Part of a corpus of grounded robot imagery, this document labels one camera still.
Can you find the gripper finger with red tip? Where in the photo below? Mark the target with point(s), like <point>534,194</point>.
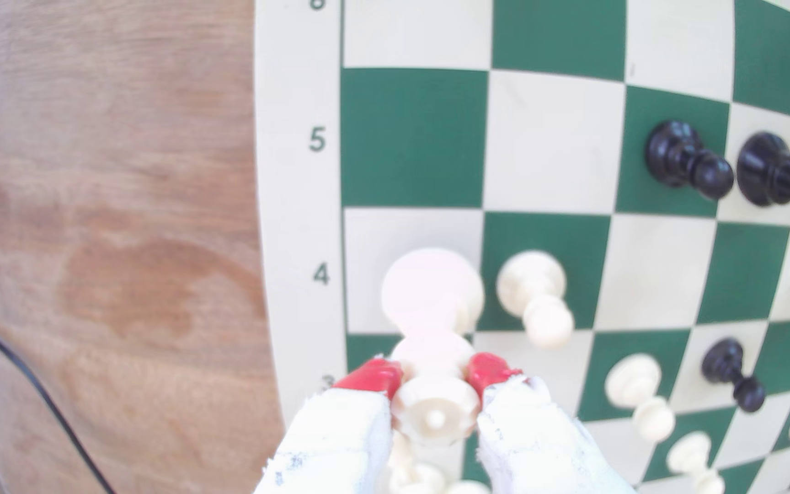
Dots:
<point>333,446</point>
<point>532,446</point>

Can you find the white queen chess piece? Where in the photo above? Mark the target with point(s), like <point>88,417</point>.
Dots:
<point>433,291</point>

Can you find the black pawn chess piece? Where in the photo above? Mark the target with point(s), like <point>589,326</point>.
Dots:
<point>723,360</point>
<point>675,154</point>

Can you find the green and white chess mat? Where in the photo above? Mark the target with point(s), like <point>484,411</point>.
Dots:
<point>553,137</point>

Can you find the black queen chess piece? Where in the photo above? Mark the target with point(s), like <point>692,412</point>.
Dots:
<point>765,168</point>

